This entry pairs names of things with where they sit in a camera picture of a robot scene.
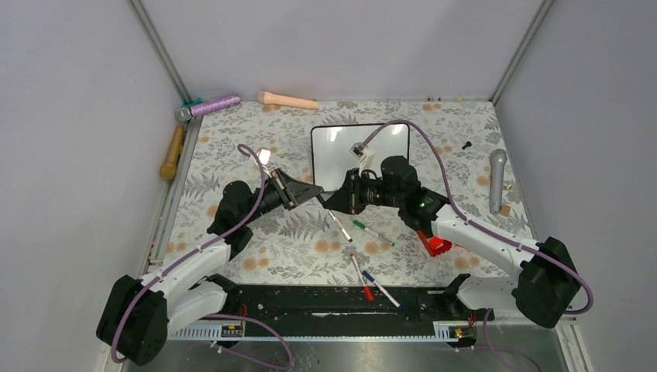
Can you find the red capped marker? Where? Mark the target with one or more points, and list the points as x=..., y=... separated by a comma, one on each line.
x=366, y=290

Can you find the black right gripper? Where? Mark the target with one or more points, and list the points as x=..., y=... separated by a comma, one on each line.
x=349, y=198

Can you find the floral table mat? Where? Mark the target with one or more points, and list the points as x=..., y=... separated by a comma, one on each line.
x=303, y=245

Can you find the small wooden cube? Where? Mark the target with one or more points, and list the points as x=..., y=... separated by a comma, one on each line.
x=505, y=210

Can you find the small black-framed whiteboard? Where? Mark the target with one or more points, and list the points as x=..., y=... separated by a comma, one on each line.
x=338, y=149

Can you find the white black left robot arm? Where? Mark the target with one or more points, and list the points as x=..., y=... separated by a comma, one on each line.
x=141, y=313

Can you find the green capped marker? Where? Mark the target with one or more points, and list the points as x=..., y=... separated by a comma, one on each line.
x=368, y=230

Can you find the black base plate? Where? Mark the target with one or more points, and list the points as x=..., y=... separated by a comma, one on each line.
x=344, y=311

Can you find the gold toy microphone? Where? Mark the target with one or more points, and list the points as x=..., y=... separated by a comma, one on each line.
x=168, y=170

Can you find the blue capped marker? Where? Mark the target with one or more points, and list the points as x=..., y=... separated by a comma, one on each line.
x=382, y=289

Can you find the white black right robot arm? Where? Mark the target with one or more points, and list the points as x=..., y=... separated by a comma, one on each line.
x=542, y=276

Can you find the silver toy microphone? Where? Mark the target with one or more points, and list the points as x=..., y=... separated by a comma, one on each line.
x=498, y=160

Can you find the peach toy microphone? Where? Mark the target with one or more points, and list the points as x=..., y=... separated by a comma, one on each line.
x=268, y=98

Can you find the red plastic box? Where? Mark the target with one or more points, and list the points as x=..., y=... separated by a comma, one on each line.
x=434, y=246

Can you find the purple glitter microphone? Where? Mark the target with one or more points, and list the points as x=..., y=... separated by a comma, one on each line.
x=199, y=108

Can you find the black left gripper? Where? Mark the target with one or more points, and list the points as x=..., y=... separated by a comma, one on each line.
x=293, y=192

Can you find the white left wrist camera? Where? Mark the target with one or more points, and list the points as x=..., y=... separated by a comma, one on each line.
x=263, y=155

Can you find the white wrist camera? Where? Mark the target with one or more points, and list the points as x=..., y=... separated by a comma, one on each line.
x=263, y=155
x=364, y=155

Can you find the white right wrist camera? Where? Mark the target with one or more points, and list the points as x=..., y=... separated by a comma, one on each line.
x=364, y=155

